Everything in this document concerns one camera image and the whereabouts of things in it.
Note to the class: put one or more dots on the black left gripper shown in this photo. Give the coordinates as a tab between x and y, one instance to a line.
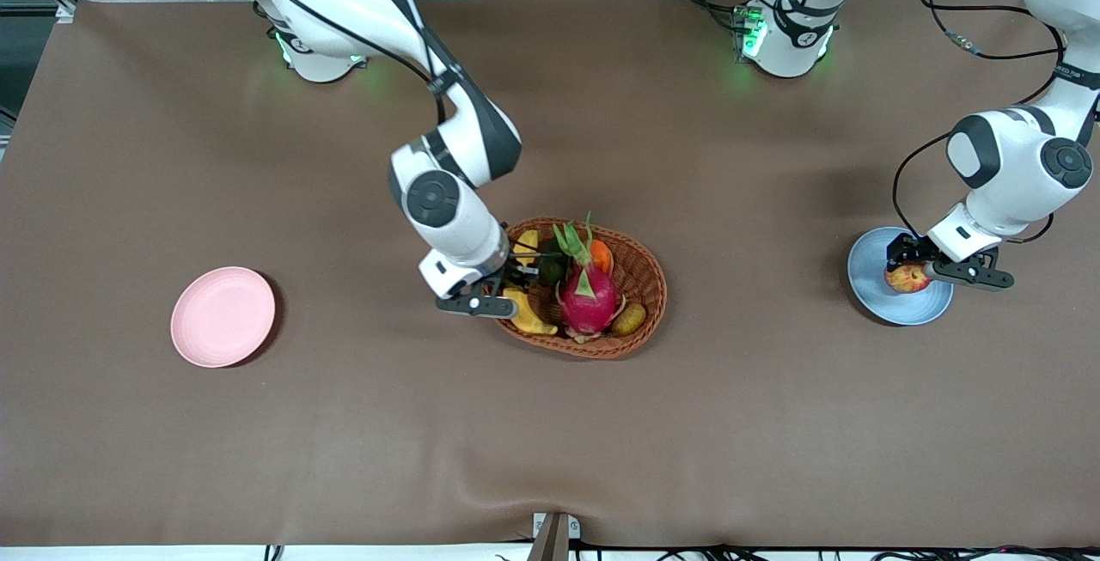
907	248

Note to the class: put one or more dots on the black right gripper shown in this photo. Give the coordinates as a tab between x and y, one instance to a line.
514	272

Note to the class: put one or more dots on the red apple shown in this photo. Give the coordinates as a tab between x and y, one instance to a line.
907	280

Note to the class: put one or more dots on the yellow banana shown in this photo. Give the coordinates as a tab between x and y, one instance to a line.
528	319

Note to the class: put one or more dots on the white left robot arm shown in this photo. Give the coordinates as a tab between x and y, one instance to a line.
1005	166

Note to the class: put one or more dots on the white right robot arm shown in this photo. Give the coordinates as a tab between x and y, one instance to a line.
464	217

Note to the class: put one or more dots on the green avocado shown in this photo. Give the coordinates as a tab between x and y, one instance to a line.
554	271

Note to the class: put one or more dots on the blue plate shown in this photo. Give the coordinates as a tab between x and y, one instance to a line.
868	286

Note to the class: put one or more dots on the pink dragon fruit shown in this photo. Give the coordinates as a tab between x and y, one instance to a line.
589	299

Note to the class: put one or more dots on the orange fruit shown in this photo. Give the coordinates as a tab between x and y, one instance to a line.
601	259

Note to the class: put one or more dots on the brown kiwi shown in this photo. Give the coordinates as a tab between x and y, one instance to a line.
630	319

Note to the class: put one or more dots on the brown wicker basket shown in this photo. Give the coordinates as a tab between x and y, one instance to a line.
640	273

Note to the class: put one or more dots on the brown table cover sheet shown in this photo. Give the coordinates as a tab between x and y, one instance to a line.
430	423

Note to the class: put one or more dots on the pink plate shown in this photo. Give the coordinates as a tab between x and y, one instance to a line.
222	317

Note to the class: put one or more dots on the grey metal camera mount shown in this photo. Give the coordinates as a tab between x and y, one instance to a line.
554	539

